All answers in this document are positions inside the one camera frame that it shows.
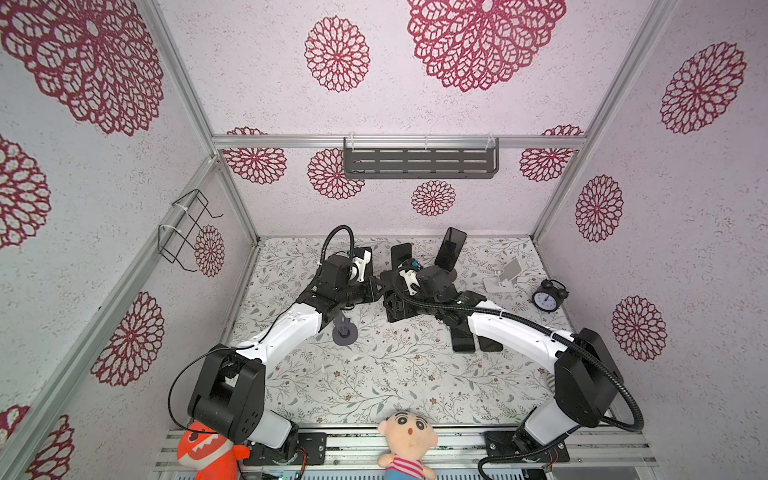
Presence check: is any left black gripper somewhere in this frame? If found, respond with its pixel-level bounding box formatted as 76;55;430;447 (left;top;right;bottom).
337;275;390;307

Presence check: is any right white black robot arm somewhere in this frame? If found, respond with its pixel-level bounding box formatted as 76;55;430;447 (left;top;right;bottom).
381;264;644;451

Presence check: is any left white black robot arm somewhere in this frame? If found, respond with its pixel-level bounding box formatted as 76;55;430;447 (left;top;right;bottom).
187;247;379;450

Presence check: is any grey round phone stand front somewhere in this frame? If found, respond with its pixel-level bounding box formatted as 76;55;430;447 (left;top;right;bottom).
332;307;358;346

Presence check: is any black phone tall wooden stand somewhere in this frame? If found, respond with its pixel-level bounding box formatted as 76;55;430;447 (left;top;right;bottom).
435;227;467;271

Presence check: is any white folding phone stand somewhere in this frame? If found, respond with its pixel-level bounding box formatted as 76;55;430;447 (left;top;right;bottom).
483;258;523;293

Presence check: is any black alarm clock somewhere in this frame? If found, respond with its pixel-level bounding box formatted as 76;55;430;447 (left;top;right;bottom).
532;279;569;313

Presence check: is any boy doll plush toy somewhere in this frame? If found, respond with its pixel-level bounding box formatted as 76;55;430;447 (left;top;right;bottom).
377;411;438;480

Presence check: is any striped grey cup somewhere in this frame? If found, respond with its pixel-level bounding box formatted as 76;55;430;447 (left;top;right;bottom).
545;372;556;394

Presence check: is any red shark plush toy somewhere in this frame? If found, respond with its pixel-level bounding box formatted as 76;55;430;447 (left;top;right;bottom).
177;421;251;480

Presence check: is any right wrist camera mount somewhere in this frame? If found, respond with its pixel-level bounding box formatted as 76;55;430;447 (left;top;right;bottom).
398;259;422;296

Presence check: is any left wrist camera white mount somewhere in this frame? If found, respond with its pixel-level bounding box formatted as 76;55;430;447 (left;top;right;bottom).
350;250;373;283

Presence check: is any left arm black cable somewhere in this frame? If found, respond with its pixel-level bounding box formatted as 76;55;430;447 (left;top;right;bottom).
319;224;356;265

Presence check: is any grey wall shelf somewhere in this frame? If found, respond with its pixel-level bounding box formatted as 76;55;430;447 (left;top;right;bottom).
342;137;500;180

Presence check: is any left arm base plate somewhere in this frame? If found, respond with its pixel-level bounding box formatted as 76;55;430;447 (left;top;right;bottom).
242;431;328;467

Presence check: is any black wire wall rack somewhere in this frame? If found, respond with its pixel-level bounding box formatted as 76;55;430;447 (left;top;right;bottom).
156;188;222;273

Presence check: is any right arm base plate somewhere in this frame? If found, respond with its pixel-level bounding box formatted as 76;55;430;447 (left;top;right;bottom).
483;430;571;464

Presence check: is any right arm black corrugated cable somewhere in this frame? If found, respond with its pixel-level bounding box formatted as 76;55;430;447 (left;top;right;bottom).
389;281;646;433

